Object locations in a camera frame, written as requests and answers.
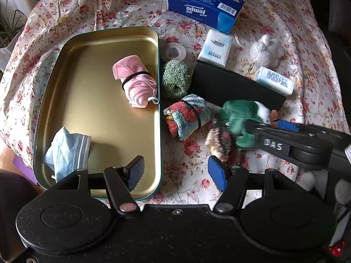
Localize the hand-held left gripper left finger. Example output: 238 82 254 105
55 156 145 217

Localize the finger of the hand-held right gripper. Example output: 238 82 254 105
243 121 309 157
276 119 351 143

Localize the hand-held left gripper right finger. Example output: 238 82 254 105
208 156 298 216

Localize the green plush toy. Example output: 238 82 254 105
218 99 279 151

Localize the white pocket tissue packet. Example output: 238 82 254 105
197 29 233 68
254 66 296 96

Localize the colourful towel bundle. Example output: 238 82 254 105
164 94 212 142

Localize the gold metal tin tray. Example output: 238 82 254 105
33 27 164 200

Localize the white plush toy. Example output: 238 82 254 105
249 34 283 68

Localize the brown pink fuzzy toy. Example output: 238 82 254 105
204 126 239 162

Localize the black flat case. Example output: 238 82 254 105
189 60 287 111

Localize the blue face mask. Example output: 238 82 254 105
45 127 91 183

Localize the pink cloth bundle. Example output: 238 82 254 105
112 55 159 108

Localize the green knitted scrunchie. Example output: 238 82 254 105
162 59 194 98

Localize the clear tape roll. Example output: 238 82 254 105
164 43 185 61

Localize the dark seat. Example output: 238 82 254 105
0 169 41 225

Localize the blue tissue box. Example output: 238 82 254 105
167 0 245 35

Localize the floral bed cover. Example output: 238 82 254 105
0 0 349 206

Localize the potted plant white planter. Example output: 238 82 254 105
0 5 26 69

